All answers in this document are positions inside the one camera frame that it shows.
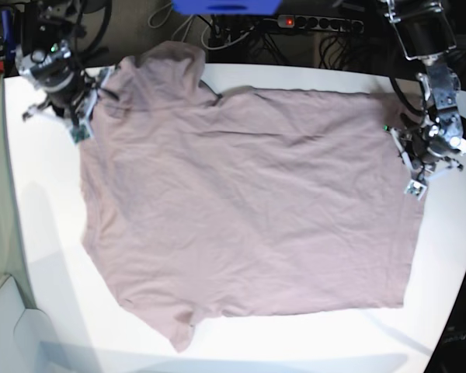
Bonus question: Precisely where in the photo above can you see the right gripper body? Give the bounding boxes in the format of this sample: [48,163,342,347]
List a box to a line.
[48,83,96,119]

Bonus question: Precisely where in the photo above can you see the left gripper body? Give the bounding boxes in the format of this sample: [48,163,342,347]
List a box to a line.
[405,138,457,175]

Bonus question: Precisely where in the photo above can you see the mauve pink t-shirt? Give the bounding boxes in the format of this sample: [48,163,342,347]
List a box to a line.
[79,42,423,352]

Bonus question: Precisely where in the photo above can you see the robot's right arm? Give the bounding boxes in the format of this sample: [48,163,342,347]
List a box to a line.
[15,1,113,127]

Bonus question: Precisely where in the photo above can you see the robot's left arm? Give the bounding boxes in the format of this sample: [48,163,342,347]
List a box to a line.
[383,1,466,180]

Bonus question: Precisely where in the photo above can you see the blue box overhead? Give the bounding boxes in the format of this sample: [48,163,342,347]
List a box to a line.
[172,0,282,16]

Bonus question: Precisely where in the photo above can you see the black power strip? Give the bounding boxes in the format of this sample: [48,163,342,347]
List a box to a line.
[276,15,364,34]

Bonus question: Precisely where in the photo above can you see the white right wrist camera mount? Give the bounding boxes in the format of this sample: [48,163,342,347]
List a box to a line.
[22,66,119,145]

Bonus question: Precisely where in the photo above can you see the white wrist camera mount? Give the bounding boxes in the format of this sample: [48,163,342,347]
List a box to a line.
[22,66,119,145]
[383,124,464,200]

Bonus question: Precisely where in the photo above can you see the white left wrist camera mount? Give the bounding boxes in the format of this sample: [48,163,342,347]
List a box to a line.
[383,124,464,200]

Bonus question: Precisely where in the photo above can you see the grey white cable loops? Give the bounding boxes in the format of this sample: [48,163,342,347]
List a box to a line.
[147,15,257,51]

